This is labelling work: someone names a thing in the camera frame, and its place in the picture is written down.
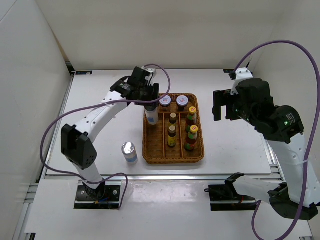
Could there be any dark silver-lid sauce jar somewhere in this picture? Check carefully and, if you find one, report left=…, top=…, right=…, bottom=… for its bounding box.
left=159, top=95, right=172, bottom=112

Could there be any silver-lid spice jar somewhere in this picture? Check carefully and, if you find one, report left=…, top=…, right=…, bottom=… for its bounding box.
left=144, top=105, right=159, bottom=125
left=121, top=141, right=139, bottom=164

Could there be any yellow-cap red sauce bottle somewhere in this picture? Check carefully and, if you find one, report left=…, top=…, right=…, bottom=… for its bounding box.
left=185, top=106, right=197, bottom=133

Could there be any yellow-label cork bottle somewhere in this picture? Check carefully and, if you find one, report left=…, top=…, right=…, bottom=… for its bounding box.
left=167, top=125, right=177, bottom=148
left=168, top=112, right=177, bottom=128

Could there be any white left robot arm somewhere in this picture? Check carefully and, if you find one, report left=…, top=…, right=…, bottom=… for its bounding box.
left=61, top=67, right=160, bottom=201

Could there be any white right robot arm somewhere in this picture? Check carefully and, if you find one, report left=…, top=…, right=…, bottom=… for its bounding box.
left=212, top=78, right=307, bottom=219

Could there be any brown wicker divided basket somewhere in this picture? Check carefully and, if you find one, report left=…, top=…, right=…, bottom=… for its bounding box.
left=142, top=93, right=205, bottom=165

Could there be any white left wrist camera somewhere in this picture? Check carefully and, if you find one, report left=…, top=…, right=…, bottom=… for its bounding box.
left=142, top=66, right=157, bottom=85

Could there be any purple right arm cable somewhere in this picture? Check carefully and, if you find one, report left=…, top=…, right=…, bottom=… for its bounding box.
left=229, top=39, right=320, bottom=238

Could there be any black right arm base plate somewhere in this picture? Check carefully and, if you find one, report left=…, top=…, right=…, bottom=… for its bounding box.
left=204, top=172, right=257, bottom=212

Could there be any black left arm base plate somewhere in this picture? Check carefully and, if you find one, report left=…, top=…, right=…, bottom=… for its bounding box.
left=73, top=181, right=122, bottom=210

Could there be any aluminium table edge rail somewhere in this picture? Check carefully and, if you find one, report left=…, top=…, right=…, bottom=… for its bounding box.
left=44, top=171, right=282, bottom=181

